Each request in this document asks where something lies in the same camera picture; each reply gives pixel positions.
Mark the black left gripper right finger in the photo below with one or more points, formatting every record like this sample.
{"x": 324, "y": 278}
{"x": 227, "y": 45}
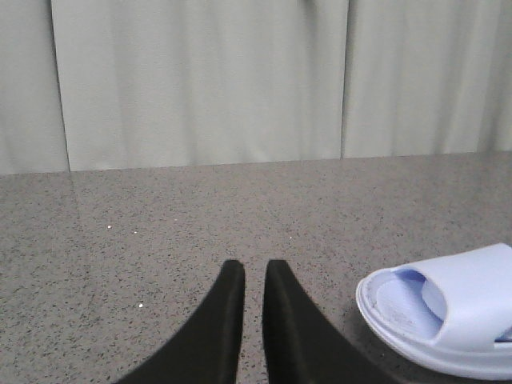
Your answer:
{"x": 300, "y": 344}

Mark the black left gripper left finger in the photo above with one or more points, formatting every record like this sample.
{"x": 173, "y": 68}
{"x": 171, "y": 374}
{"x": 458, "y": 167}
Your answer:
{"x": 206, "y": 348}

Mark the light blue slipper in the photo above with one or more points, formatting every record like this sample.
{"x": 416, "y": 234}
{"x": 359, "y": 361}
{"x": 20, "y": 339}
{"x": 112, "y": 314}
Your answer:
{"x": 451, "y": 314}

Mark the pale green curtain backdrop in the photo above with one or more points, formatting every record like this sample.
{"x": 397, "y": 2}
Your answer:
{"x": 95, "y": 85}

